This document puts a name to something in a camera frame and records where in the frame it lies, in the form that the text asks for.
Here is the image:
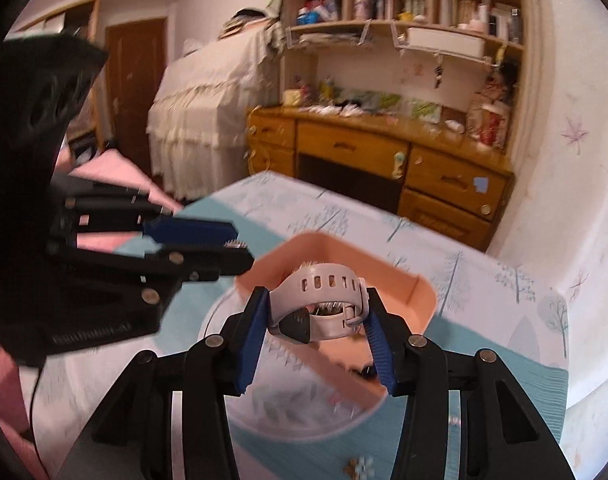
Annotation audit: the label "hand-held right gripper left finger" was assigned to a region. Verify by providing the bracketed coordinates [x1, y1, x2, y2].
[91, 286, 271, 480]

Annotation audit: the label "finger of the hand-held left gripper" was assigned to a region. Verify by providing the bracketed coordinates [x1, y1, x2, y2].
[54, 186, 238, 248]
[46, 242, 255, 307]

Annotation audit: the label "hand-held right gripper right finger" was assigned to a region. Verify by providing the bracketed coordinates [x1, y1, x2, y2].
[361, 287, 575, 480]

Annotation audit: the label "pink box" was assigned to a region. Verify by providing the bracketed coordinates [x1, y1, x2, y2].
[234, 231, 439, 411]

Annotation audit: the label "pale pink smart watch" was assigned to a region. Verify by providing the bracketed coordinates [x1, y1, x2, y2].
[268, 261, 369, 346]

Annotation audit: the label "round white wreath mat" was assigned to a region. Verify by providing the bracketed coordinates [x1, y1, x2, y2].
[201, 285, 389, 443]

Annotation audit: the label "pink quilted blanket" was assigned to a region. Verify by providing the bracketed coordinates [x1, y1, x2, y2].
[0, 150, 185, 480]

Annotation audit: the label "tree-printed tablecloth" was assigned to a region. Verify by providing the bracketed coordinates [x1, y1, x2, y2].
[34, 170, 570, 480]

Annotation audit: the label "small flower earrings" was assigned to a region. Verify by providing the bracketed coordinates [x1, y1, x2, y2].
[345, 455, 377, 479]

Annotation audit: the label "cloth-covered piano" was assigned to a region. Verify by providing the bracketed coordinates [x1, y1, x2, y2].
[146, 10, 287, 201]

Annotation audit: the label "wooden door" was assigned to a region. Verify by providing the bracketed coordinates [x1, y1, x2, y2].
[105, 17, 169, 153]

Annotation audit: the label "wooden desk with drawers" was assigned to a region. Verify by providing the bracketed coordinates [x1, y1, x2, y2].
[246, 105, 515, 253]

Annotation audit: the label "stack of books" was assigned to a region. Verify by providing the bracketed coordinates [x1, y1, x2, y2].
[221, 7, 285, 41]

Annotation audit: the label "green picture cards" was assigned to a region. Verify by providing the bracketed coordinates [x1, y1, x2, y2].
[334, 87, 442, 123]

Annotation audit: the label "red floral paper cup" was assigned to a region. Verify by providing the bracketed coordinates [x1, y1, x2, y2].
[478, 104, 510, 149]

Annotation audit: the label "white leaf-print curtain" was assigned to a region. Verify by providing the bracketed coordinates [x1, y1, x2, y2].
[489, 0, 608, 480]

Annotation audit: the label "row of bottles and books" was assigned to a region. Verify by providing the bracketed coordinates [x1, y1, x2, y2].
[296, 0, 524, 45]

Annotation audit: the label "white storage box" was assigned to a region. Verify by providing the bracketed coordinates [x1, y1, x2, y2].
[406, 27, 486, 56]

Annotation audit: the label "black cable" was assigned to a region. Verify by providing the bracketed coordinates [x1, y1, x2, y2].
[28, 362, 49, 443]

